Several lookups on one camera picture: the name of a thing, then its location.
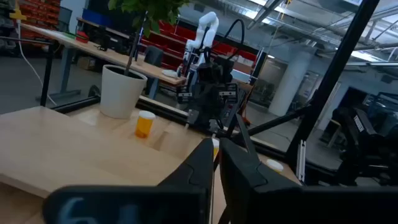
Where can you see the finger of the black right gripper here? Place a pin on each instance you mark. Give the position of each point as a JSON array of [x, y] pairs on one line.
[[215, 125], [192, 117]]

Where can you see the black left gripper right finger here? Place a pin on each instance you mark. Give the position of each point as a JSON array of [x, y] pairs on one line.
[[248, 193]]

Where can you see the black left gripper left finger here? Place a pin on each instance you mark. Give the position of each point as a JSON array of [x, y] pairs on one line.
[[186, 193]]

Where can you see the amber pill bottle white cap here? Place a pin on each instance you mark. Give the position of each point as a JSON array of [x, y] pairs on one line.
[[215, 148], [275, 165], [144, 126]]

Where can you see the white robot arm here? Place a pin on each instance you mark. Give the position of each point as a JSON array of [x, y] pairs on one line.
[[208, 21]]

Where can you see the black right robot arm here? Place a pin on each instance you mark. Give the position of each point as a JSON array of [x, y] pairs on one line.
[[217, 70]]

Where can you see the white plate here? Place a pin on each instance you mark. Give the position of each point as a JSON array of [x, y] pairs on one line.
[[170, 73]]

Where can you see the black office chair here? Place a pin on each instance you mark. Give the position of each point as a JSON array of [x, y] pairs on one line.
[[154, 56]]

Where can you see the red shelving unit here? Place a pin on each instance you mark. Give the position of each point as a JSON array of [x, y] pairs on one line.
[[177, 32]]

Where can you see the green plant in white pot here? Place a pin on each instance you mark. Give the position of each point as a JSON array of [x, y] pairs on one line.
[[122, 93]]

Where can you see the white round column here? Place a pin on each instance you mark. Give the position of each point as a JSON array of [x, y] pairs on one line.
[[289, 87]]

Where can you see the long wooden desk grey legs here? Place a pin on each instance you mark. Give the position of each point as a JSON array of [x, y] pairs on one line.
[[118, 57]]

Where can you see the black desk equipment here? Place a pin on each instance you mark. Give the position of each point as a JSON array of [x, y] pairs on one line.
[[105, 40]]

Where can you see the brown cardboard box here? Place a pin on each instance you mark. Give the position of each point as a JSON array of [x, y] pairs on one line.
[[87, 63]]

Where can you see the black neighbouring robot station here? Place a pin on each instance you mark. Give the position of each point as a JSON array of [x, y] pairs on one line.
[[367, 146]]

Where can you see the blue storage bin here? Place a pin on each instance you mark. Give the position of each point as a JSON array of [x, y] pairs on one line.
[[96, 18]]

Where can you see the small red desk object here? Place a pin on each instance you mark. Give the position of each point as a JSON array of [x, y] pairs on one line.
[[82, 38]]

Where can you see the red bin rack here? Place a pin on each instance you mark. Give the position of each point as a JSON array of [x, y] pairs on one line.
[[40, 15]]

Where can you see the black metal station frame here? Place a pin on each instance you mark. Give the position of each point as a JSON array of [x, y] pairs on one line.
[[335, 68]]

